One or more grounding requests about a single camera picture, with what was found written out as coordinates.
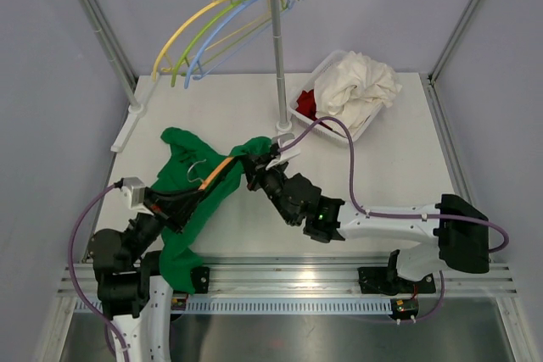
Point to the light blue plastic hanger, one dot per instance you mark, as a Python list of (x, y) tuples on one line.
[(225, 34)]

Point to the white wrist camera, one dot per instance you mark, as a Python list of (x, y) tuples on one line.
[(132, 191), (282, 149)]

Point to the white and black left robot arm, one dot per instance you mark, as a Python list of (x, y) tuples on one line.
[(135, 297)]

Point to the aluminium frame rail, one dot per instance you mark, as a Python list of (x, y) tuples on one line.
[(330, 277)]

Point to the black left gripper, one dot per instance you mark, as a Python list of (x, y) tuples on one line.
[(173, 207)]

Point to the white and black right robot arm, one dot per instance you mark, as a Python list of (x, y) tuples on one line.
[(448, 235)]

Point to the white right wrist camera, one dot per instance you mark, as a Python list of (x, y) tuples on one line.
[(282, 149)]

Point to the silver clothes rack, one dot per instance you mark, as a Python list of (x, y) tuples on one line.
[(138, 101)]

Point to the white slotted cable duct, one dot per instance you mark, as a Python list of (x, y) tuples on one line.
[(281, 306)]

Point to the beige t shirt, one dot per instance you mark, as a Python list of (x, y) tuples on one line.
[(352, 88)]

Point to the aluminium corner post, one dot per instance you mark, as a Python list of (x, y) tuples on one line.
[(454, 39)]

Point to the white plastic basket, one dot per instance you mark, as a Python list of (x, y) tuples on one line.
[(307, 84)]

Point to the lime green hanger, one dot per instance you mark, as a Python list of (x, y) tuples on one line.
[(163, 62)]

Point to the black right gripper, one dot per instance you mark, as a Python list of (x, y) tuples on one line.
[(256, 164)]

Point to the orange hanger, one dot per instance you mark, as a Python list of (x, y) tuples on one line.
[(205, 184)]

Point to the green t shirt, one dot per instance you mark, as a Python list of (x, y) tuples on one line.
[(177, 260)]

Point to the red t shirt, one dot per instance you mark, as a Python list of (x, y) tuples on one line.
[(305, 105)]

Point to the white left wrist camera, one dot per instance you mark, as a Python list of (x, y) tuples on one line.
[(132, 191)]

